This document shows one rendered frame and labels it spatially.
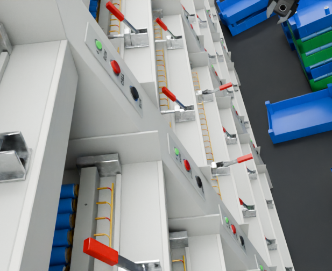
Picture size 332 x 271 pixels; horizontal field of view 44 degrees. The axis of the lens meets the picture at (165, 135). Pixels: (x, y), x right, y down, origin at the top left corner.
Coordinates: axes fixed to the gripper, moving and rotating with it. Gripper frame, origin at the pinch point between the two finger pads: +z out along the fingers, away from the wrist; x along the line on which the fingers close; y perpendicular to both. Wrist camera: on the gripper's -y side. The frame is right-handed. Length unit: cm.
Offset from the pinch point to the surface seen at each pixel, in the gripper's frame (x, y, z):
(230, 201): -11, -77, -26
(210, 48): 15.2, -6.8, 23.6
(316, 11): -14.7, 37.1, 21.3
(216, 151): -4, -66, -20
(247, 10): 14, 70, 75
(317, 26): -17.2, 24.7, 16.2
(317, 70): -30, 22, 36
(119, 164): 9, -95, -64
